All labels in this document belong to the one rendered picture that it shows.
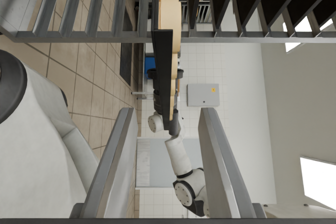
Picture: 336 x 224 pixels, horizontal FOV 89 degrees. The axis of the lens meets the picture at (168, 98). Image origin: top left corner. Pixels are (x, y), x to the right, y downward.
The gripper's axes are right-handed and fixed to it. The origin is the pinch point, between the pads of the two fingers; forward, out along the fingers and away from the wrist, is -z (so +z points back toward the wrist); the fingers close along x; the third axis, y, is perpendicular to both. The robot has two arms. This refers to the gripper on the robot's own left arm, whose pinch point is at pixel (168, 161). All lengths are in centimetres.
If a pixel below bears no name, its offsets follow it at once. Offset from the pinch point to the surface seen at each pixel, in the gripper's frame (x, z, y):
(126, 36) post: -15, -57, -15
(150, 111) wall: -40, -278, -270
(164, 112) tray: -0.6, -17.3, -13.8
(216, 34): 17, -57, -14
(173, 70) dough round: 0.7, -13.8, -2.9
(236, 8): 25, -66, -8
